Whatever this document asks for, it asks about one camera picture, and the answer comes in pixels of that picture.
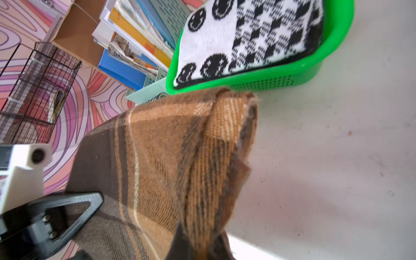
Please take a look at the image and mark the left black wire basket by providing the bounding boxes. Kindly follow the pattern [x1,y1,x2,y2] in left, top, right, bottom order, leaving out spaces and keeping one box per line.
[1,42,82,145]

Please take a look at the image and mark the smiley face checked scarf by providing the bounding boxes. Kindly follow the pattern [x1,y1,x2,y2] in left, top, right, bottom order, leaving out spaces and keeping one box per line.
[173,0,325,89]

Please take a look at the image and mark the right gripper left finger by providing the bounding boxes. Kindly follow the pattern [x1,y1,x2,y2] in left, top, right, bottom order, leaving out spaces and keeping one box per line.
[165,224,194,260]

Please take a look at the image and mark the magazines in organizer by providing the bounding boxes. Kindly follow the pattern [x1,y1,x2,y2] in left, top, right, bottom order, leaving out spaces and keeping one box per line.
[92,1,173,72]

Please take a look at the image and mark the blue folder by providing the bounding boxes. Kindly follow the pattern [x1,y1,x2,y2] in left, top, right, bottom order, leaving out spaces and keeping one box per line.
[98,49,146,91]

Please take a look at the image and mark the green plastic basket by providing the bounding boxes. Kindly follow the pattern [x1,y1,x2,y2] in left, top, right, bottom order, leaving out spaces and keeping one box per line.
[166,0,354,95]

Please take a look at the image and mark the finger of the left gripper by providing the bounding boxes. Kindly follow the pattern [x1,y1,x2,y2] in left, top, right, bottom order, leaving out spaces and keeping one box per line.
[1,192,104,260]

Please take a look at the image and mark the brown plaid scarf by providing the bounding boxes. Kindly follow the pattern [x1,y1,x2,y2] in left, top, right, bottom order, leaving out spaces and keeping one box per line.
[66,88,258,260]

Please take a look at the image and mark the brown cardboard folder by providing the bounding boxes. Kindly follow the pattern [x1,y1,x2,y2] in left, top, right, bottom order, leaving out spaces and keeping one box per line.
[52,0,106,68]

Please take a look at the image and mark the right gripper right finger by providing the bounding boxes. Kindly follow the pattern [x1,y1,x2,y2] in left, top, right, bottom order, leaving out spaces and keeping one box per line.
[211,231,235,260]

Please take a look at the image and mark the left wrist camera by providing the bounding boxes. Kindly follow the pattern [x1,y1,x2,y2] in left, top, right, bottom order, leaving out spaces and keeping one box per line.
[1,144,52,214]

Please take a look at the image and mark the mint green file organizer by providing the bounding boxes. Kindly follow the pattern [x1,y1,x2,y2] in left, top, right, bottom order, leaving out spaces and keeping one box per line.
[127,1,190,104]

